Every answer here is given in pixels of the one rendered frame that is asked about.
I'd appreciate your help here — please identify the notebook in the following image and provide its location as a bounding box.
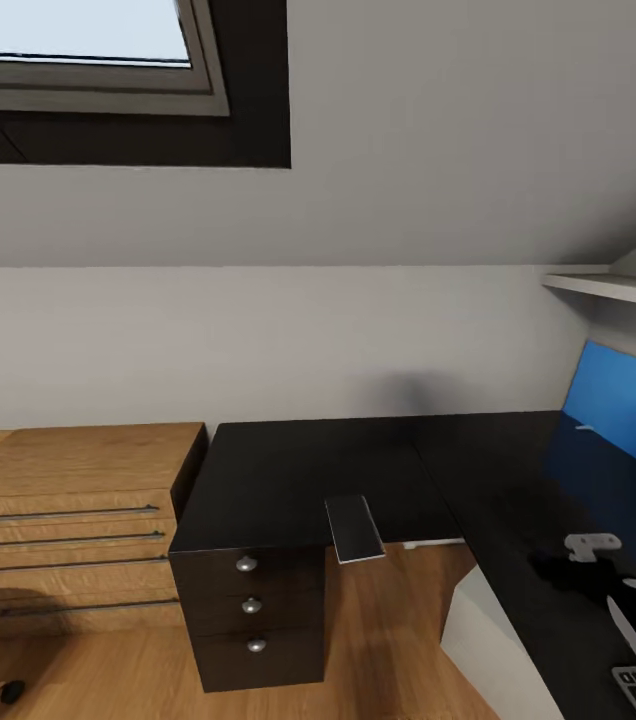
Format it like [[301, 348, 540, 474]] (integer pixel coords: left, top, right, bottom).
[[325, 493, 385, 565]]

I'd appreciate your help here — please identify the mouse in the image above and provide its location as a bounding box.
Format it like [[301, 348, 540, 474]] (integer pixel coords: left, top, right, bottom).
[[533, 545, 561, 563]]

